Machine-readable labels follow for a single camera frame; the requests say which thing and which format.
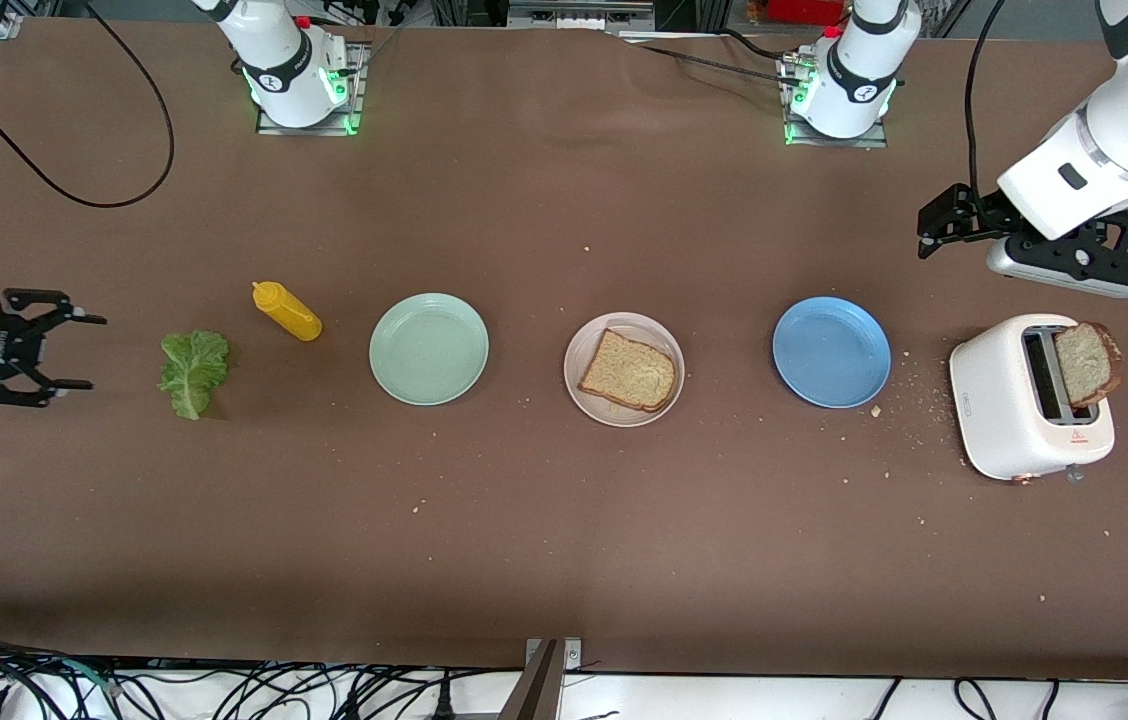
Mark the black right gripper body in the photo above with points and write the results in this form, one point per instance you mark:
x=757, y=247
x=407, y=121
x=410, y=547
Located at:
x=2, y=347

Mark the green lettuce leaf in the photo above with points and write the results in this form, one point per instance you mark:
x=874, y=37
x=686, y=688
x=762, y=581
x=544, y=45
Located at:
x=192, y=370

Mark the yellow mustard squeeze bottle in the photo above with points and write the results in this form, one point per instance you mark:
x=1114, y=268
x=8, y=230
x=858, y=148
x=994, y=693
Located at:
x=289, y=315

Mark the brown bread slice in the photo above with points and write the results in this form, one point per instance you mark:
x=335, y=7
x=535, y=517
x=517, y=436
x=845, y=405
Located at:
x=1084, y=362
x=629, y=372

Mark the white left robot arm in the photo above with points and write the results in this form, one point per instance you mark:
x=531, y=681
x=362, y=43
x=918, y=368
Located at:
x=859, y=80

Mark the blue plate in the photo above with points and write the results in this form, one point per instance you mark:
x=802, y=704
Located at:
x=832, y=352

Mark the beige plate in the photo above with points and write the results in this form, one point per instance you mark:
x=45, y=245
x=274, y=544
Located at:
x=649, y=326

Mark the light green plate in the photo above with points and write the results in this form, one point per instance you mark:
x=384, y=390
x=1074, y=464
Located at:
x=429, y=350

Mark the white toaster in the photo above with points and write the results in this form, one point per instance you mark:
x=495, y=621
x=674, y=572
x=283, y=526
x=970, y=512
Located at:
x=994, y=400

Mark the red box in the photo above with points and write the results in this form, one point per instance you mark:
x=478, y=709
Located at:
x=804, y=10

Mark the grey metal rack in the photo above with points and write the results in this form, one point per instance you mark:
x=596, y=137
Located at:
x=579, y=15

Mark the black power plug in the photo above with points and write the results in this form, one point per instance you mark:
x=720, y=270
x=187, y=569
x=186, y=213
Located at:
x=444, y=702

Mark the dark metal bar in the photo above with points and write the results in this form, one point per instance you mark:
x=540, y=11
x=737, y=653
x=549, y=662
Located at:
x=534, y=690

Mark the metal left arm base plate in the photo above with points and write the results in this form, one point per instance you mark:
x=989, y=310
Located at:
x=824, y=141

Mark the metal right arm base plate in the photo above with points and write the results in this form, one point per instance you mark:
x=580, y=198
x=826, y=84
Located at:
x=274, y=128

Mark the silver table edge bracket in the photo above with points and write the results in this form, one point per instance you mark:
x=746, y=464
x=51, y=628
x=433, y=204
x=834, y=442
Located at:
x=572, y=655

